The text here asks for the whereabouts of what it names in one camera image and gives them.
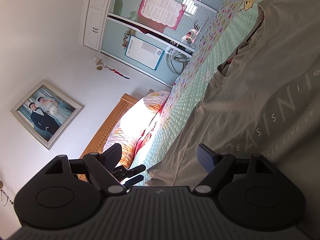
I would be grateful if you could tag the pink-bordered poster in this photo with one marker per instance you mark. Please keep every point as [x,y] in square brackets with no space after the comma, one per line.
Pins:
[162,10]

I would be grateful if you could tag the wooden headboard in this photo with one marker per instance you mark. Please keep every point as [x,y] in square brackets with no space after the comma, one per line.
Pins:
[110,127]

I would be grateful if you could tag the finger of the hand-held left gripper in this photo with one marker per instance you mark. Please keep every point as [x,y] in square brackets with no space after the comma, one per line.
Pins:
[133,180]
[137,169]

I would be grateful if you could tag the quilted bee-print bedspread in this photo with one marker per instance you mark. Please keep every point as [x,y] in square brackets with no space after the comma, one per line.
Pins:
[200,62]

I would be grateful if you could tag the glass wall lamp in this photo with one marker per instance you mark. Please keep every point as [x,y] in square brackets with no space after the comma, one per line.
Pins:
[97,61]

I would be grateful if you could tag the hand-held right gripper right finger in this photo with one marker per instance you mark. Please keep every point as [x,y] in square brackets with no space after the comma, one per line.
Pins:
[206,156]

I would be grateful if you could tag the floral pillow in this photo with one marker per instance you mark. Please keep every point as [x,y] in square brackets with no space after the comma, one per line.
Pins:
[135,120]

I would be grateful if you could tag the grey t-shirt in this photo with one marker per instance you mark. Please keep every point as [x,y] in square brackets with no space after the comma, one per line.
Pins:
[250,105]

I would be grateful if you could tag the framed wedding photo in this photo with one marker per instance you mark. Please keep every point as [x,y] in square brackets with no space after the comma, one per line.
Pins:
[47,112]

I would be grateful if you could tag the blue-bordered poster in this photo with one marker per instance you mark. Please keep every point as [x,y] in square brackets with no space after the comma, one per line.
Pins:
[143,52]

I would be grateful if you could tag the red bed sheet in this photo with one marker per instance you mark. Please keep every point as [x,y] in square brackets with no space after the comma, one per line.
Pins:
[139,145]

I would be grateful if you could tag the sliding-door wardrobe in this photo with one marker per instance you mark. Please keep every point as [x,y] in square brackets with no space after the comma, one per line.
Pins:
[100,17]

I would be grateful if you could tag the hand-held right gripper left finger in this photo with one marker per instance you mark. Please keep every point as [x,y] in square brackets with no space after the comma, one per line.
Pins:
[115,152]

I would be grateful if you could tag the grey wall socket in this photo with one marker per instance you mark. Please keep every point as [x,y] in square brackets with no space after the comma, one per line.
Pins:
[151,91]

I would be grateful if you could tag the dark red hanging clothes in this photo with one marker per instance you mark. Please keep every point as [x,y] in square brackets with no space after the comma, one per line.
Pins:
[147,27]

